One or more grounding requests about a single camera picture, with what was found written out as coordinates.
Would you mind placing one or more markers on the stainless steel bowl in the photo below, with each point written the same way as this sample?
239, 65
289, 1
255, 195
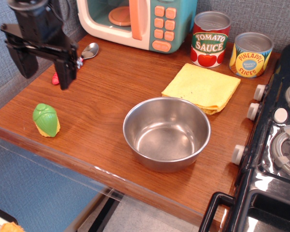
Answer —
166, 134

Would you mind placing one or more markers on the yellow folded cloth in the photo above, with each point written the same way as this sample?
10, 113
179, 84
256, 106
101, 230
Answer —
207, 89

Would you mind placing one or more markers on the toy microwave teal and white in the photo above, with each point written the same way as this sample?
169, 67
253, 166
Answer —
153, 25

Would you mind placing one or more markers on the orange fuzzy object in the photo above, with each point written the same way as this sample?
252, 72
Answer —
11, 227

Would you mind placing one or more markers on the white stove knob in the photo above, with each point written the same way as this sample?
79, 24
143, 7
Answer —
259, 91
252, 111
237, 154

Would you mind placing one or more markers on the white stove knob middle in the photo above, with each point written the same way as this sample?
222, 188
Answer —
252, 111

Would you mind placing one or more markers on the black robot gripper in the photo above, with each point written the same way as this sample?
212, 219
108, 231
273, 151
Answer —
39, 33

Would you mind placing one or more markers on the white stove knob top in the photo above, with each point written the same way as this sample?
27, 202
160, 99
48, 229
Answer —
259, 91

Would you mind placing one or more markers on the tomato sauce can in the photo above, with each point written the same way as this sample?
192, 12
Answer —
209, 38

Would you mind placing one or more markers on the pineapple slices can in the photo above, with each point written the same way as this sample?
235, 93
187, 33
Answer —
250, 54

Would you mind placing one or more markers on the white stove knob bottom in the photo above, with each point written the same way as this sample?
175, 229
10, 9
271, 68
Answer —
237, 154

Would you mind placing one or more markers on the green toy corn cob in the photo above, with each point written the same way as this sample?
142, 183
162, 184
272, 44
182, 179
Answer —
46, 120

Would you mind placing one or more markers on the black toy stove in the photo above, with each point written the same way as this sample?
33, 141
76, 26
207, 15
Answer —
262, 186

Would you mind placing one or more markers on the spoon with red handle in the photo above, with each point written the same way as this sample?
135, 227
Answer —
89, 52

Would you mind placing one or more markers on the black oven door handle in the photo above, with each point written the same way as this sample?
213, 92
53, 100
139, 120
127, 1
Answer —
217, 199

